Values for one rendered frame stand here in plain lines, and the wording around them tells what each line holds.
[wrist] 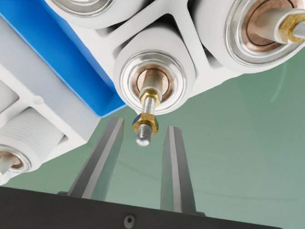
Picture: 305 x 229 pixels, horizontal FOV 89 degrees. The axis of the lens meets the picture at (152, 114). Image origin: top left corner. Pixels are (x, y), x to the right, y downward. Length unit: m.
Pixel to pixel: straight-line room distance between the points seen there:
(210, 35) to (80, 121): 0.31
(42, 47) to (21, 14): 0.06
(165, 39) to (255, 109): 0.44
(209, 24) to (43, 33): 0.34
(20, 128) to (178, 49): 0.30
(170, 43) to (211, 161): 0.57
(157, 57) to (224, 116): 0.41
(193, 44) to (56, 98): 0.28
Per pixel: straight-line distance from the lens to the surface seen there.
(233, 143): 0.63
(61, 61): 0.41
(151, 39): 0.17
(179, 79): 0.17
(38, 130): 0.36
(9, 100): 0.40
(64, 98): 0.39
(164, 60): 0.17
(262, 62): 0.19
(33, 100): 0.37
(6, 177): 0.47
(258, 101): 0.55
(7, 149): 0.36
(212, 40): 0.18
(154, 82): 0.16
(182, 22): 0.24
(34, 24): 0.43
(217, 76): 0.26
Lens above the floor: 0.41
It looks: 55 degrees down
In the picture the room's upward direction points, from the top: 173 degrees counter-clockwise
